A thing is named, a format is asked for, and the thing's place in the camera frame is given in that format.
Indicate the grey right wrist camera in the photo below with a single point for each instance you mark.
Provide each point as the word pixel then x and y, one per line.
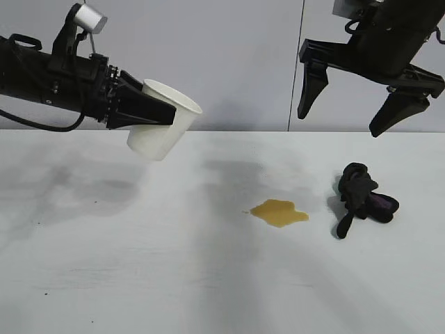
pixel 344 7

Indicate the black left camera bracket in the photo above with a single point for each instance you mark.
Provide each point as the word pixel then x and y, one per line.
pixel 66 41

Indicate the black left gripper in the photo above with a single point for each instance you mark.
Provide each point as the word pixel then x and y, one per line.
pixel 87 87

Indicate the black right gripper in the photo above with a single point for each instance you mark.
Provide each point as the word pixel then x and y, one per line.
pixel 389 52

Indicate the white paper cup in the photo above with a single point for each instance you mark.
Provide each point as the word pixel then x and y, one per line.
pixel 156 139

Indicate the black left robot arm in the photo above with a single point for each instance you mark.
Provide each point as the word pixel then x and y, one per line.
pixel 24 73

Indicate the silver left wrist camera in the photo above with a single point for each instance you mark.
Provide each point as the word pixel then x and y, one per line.
pixel 91 18

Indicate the brown liquid spill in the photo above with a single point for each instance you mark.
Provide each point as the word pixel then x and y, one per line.
pixel 278 214

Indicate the black cloth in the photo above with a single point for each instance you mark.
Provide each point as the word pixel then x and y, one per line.
pixel 358 195

